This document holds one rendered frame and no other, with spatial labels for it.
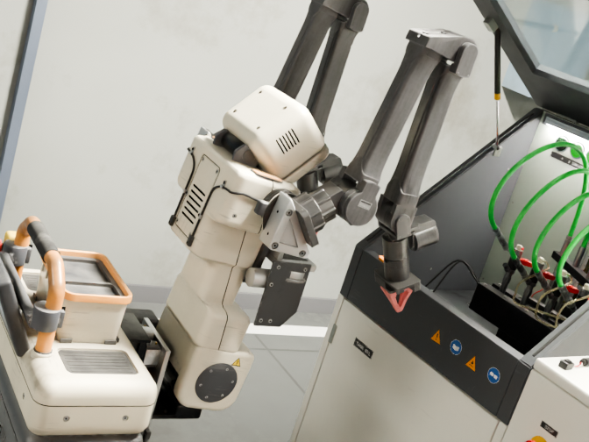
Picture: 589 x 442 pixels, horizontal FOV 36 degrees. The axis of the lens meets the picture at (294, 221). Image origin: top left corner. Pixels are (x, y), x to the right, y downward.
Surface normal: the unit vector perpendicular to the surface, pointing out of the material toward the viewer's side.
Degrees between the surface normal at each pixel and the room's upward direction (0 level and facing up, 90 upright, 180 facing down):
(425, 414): 90
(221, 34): 90
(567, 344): 90
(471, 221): 90
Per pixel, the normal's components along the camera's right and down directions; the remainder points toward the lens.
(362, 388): -0.79, -0.07
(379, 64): 0.45, 0.39
